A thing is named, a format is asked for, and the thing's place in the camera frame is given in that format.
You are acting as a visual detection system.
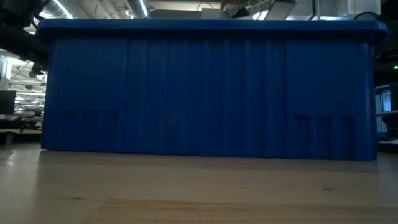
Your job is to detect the dark background monitor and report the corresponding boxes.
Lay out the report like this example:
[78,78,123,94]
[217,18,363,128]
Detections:
[0,90,17,116]

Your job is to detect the silver ceiling duct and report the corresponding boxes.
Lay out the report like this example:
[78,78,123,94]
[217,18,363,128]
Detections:
[125,0,152,19]

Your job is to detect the ceiling light fixture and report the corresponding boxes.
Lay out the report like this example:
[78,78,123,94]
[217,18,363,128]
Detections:
[252,0,297,21]

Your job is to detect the blue plastic bin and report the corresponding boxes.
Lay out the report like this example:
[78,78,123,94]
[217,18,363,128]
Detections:
[37,18,389,161]

